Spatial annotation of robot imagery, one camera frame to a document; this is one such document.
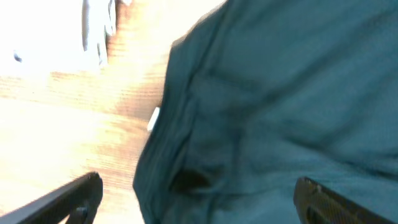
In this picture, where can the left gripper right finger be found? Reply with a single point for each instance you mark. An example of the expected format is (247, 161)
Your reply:
(317, 204)

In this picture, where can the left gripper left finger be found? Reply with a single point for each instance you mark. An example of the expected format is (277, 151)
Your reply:
(78, 201)

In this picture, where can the black t-shirt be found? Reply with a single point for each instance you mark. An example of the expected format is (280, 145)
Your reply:
(263, 92)

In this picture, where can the beige folded trousers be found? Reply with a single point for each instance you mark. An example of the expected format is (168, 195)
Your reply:
(56, 35)

